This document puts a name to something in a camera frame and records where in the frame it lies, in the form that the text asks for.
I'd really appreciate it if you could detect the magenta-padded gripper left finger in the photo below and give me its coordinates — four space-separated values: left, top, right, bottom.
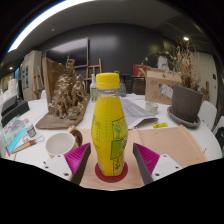
43 142 92 186

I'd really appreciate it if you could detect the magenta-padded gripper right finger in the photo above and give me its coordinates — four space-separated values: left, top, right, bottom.
132 142 184 186

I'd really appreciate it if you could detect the yellow drink bottle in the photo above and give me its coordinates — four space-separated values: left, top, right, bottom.
90 72 129 177

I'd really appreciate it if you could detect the beige cup with brown dots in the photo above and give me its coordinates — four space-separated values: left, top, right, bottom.
45 125 84 158

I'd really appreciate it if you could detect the light wooden drawing board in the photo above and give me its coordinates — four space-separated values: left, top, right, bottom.
74 124 208 191

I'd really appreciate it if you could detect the small yellow flat item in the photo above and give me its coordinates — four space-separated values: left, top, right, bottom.
152 122 169 129

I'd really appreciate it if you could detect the flat round red coaster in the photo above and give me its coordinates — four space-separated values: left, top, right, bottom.
94 160 129 183

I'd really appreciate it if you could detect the newspaper stack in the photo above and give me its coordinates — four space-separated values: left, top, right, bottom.
119 94 159 129

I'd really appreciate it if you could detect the wooden paint brush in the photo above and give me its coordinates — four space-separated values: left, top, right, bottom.
11 134 45 154

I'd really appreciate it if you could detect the grey round plant saucer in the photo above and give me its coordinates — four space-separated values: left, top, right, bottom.
166 105 202 129

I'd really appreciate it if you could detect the small white round jar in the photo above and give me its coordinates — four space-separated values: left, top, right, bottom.
145 101 160 115

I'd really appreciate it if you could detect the small paint jar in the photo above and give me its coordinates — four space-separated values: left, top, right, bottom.
25 123 37 138

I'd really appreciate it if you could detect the brown twig sculpture on base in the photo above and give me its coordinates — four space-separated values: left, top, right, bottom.
34 56 92 130

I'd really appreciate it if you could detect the colourful painted pad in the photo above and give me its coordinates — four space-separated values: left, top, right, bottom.
1 114 33 156

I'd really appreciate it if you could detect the grey pot with dried plant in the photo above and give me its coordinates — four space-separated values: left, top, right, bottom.
171 41 204 124

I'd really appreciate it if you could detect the clear bottle with green label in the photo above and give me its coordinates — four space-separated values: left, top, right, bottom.
89 73 98 102

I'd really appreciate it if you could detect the brown cardboard box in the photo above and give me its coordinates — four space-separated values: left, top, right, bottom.
144 68 183 106

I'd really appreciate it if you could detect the dark brown box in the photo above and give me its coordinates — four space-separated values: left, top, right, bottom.
129 76 147 96

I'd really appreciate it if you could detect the black case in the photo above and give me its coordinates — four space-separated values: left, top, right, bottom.
0 93 19 116
0 99 31 128

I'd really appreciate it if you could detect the white plastic chair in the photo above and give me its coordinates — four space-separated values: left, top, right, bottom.
213 115 224 148
197 99 218 131

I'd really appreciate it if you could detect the clear glass jar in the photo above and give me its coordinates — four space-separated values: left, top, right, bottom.
118 78 128 98

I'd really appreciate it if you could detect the wooden easel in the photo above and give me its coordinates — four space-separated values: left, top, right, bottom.
32 65 44 100
85 58 103 91

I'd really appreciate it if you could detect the wooden figure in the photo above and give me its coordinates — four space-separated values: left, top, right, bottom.
200 80 211 102

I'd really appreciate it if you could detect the red box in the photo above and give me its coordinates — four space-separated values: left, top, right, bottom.
132 64 149 78

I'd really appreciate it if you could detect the white plaster figure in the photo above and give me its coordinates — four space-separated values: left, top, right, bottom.
157 55 170 72

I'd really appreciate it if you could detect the white display panel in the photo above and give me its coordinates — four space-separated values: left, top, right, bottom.
20 49 43 102

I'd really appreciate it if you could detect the long ceiling light strip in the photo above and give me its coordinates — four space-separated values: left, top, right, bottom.
7 0 98 54

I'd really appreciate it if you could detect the black wall screen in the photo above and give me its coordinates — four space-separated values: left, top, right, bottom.
45 37 90 69

